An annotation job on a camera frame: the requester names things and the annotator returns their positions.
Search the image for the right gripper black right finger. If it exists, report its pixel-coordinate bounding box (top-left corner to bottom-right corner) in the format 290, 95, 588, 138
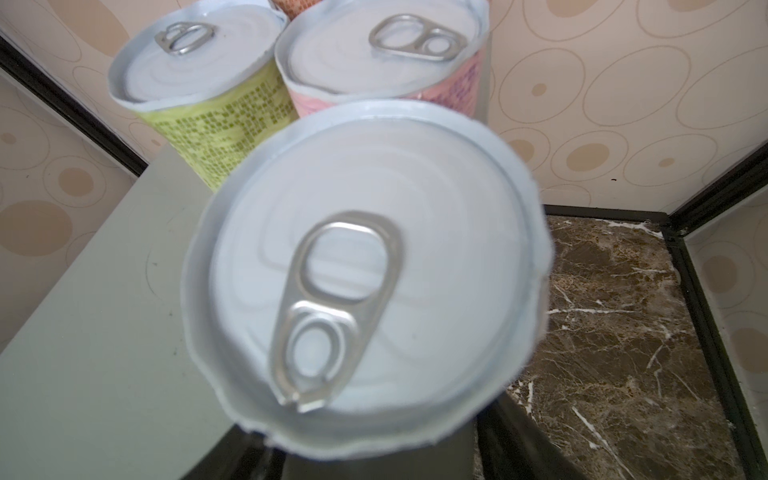
476, 393, 586, 480

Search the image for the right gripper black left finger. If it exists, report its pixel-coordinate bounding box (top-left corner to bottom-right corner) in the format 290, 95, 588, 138
182, 427, 285, 480

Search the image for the purple pink labelled can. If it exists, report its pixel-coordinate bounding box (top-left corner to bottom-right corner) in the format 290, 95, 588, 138
181, 100, 554, 460

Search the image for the green labelled can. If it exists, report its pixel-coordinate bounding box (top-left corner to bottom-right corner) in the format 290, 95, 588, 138
107, 1, 298, 190

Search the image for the white red labelled can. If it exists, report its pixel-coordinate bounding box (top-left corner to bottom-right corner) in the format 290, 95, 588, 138
275, 1, 490, 116

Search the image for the pink orange labelled can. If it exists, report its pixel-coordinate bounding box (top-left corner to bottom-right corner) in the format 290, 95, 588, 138
272, 0, 321, 20

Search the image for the grey metal cabinet box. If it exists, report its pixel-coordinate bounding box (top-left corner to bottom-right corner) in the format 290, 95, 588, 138
0, 140, 478, 480

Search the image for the black corner frame post left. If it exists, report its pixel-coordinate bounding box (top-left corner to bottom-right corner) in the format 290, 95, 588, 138
1, 38, 149, 176

